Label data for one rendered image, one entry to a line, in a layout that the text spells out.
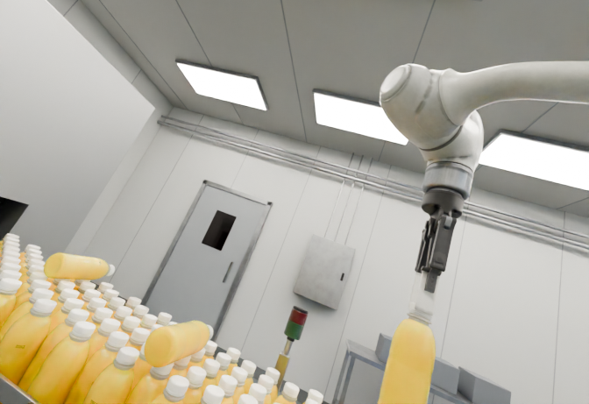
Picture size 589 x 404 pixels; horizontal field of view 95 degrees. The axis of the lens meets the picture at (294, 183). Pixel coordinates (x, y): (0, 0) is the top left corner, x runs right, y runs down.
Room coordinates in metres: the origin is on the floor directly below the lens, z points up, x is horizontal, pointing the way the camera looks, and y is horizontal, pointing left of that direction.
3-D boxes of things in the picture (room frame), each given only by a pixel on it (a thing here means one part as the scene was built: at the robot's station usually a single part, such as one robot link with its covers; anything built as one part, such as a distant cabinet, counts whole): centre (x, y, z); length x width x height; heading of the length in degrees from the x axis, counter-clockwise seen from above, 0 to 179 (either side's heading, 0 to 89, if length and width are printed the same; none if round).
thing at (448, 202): (0.52, -0.30, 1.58); 0.08 x 0.07 x 0.09; 163
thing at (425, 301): (0.49, -0.30, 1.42); 0.03 x 0.01 x 0.07; 73
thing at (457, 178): (0.52, -0.30, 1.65); 0.09 x 0.09 x 0.06
